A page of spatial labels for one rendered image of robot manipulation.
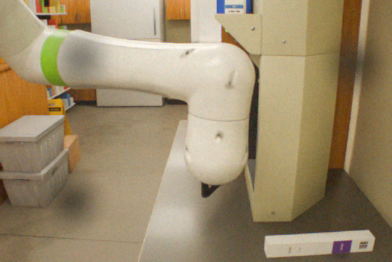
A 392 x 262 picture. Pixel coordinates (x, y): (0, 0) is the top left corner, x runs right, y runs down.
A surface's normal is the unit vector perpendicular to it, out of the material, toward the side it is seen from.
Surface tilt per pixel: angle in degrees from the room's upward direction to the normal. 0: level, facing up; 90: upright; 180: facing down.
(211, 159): 83
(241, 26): 90
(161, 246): 0
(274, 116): 90
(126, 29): 90
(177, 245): 0
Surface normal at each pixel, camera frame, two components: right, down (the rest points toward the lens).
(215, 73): -0.25, 0.01
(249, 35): -0.05, 0.32
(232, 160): 0.38, 0.21
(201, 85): -0.55, 0.40
